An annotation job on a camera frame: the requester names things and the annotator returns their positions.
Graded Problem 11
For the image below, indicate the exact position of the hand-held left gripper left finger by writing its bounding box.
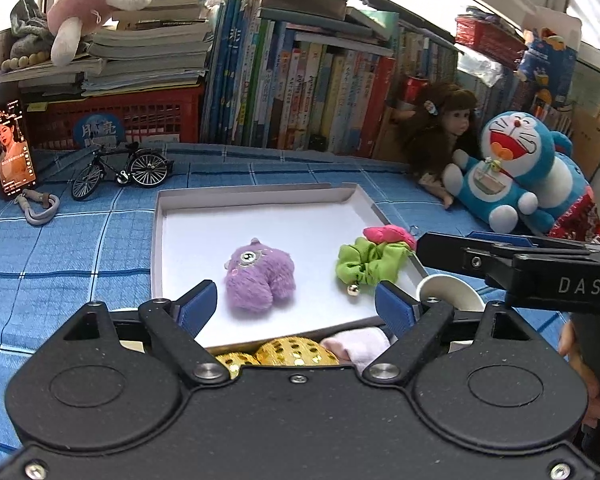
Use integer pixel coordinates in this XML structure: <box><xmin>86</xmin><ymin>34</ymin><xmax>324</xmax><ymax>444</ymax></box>
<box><xmin>60</xmin><ymin>280</ymin><xmax>236</xmax><ymax>390</ymax></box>

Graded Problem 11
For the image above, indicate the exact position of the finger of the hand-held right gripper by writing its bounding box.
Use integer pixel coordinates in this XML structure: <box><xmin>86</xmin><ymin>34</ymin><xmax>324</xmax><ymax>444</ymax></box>
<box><xmin>467</xmin><ymin>231</ymin><xmax>588</xmax><ymax>256</ymax></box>
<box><xmin>416</xmin><ymin>231</ymin><xmax>518</xmax><ymax>292</ymax></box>

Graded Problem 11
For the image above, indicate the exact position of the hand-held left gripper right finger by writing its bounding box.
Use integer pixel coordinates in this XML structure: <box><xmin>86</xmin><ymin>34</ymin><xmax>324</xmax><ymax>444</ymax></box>
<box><xmin>361</xmin><ymin>281</ymin><xmax>546</xmax><ymax>391</ymax></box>

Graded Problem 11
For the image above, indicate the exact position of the pink towel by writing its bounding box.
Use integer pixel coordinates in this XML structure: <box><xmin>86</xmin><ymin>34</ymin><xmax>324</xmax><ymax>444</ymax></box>
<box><xmin>320</xmin><ymin>326</ymin><xmax>392</xmax><ymax>376</ymax></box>

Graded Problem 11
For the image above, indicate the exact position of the green scrunchie with bell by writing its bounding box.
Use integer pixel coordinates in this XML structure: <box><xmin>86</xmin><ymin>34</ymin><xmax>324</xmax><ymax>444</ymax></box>
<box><xmin>336</xmin><ymin>237</ymin><xmax>412</xmax><ymax>297</ymax></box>

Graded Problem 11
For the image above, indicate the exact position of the purple plush toy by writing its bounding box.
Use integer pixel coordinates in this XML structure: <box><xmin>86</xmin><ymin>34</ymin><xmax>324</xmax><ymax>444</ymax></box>
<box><xmin>223</xmin><ymin>238</ymin><xmax>297</xmax><ymax>317</ymax></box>

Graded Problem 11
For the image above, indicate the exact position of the white cardboard tray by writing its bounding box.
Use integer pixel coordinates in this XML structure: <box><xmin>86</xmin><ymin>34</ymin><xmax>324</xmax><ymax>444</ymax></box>
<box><xmin>151</xmin><ymin>182</ymin><xmax>431</xmax><ymax>351</ymax></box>

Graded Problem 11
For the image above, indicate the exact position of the pink scrunchie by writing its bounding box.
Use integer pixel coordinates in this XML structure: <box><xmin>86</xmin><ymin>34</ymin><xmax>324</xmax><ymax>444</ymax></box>
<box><xmin>362</xmin><ymin>225</ymin><xmax>417</xmax><ymax>252</ymax></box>

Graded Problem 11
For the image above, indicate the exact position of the gold sequin scrunchie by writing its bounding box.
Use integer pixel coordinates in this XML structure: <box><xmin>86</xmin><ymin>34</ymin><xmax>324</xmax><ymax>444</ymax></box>
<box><xmin>215</xmin><ymin>336</ymin><xmax>341</xmax><ymax>378</ymax></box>

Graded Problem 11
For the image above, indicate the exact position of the person's right hand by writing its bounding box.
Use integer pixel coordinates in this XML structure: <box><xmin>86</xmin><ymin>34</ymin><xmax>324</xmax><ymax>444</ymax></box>
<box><xmin>559</xmin><ymin>318</ymin><xmax>600</xmax><ymax>427</ymax></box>

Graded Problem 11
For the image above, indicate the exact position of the plain white paper cup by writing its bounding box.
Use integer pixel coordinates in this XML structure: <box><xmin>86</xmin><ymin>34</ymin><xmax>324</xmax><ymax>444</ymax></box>
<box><xmin>415</xmin><ymin>274</ymin><xmax>486</xmax><ymax>352</ymax></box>

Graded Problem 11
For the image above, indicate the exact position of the red printed cloth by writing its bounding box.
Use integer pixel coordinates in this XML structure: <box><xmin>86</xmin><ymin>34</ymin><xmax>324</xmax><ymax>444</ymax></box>
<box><xmin>547</xmin><ymin>185</ymin><xmax>600</xmax><ymax>246</ymax></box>

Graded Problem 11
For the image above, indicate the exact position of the blue cat plush toy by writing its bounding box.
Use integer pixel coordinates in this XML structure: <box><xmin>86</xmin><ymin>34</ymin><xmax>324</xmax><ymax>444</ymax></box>
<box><xmin>442</xmin><ymin>110</ymin><xmax>591</xmax><ymax>233</ymax></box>

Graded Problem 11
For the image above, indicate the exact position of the blue checked cloth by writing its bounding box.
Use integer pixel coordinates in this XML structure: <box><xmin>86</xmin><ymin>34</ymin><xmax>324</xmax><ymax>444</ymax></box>
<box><xmin>0</xmin><ymin>142</ymin><xmax>600</xmax><ymax>461</ymax></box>

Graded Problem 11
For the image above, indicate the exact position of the brown haired doll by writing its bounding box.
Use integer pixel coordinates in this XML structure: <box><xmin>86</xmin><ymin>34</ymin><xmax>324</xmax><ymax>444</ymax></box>
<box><xmin>390</xmin><ymin>82</ymin><xmax>478</xmax><ymax>210</ymax></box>

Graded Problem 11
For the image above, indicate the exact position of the black miniature bicycle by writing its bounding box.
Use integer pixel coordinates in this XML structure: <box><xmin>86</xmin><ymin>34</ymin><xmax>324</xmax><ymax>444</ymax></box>
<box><xmin>71</xmin><ymin>142</ymin><xmax>175</xmax><ymax>202</ymax></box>

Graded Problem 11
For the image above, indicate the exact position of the clear plastic bag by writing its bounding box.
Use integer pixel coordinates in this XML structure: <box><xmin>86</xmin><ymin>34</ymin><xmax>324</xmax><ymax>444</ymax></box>
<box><xmin>460</xmin><ymin>55</ymin><xmax>507</xmax><ymax>87</ymax></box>

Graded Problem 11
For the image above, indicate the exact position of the red can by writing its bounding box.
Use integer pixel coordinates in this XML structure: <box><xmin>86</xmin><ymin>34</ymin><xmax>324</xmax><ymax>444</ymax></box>
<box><xmin>405</xmin><ymin>75</ymin><xmax>432</xmax><ymax>106</ymax></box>

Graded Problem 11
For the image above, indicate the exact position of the blue printed package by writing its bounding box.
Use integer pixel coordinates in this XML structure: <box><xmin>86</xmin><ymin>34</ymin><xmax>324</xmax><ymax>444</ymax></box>
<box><xmin>517</xmin><ymin>27</ymin><xmax>581</xmax><ymax>111</ymax></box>

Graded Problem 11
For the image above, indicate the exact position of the red plastic basket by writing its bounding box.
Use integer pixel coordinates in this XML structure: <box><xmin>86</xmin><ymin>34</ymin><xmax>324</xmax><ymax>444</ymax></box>
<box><xmin>25</xmin><ymin>85</ymin><xmax>206</xmax><ymax>151</ymax></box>

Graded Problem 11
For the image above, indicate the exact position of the blue round tag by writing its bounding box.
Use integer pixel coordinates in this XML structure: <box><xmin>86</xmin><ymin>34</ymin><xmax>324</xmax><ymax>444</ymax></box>
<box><xmin>72</xmin><ymin>112</ymin><xmax>126</xmax><ymax>149</ymax></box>

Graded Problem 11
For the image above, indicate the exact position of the small red basket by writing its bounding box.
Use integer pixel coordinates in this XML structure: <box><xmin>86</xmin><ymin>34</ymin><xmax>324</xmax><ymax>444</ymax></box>
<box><xmin>455</xmin><ymin>12</ymin><xmax>528</xmax><ymax>68</ymax></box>

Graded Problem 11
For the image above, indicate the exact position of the row of upright books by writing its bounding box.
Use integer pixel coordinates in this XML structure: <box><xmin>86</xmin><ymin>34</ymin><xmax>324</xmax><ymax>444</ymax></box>
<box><xmin>200</xmin><ymin>0</ymin><xmax>461</xmax><ymax>161</ymax></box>

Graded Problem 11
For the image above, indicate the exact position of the smartphone with lit screen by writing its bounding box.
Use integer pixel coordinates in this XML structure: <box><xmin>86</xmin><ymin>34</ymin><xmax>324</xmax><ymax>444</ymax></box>
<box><xmin>0</xmin><ymin>100</ymin><xmax>40</xmax><ymax>202</ymax></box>

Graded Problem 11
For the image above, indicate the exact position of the stack of books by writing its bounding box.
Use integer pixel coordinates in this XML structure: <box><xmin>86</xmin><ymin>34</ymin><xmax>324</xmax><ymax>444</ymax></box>
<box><xmin>0</xmin><ymin>0</ymin><xmax>216</xmax><ymax>98</ymax></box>

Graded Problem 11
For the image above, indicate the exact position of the pink plush toy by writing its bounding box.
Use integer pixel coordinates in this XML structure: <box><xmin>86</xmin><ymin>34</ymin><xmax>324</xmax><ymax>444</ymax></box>
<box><xmin>47</xmin><ymin>0</ymin><xmax>153</xmax><ymax>66</ymax></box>

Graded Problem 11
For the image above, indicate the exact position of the grey plush toy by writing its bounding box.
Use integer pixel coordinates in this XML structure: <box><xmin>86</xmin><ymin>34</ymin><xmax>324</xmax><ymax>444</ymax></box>
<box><xmin>9</xmin><ymin>0</ymin><xmax>56</xmax><ymax>61</ymax></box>

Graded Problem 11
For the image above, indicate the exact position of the grey carabiner strap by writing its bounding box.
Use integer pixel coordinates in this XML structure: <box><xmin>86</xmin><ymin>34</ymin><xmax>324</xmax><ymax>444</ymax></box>
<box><xmin>15</xmin><ymin>190</ymin><xmax>61</xmax><ymax>226</ymax></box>

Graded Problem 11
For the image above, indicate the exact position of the string of wooden beads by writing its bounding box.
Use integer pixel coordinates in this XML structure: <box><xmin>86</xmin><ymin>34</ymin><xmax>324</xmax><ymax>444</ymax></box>
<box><xmin>1</xmin><ymin>50</ymin><xmax>53</xmax><ymax>72</ymax></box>

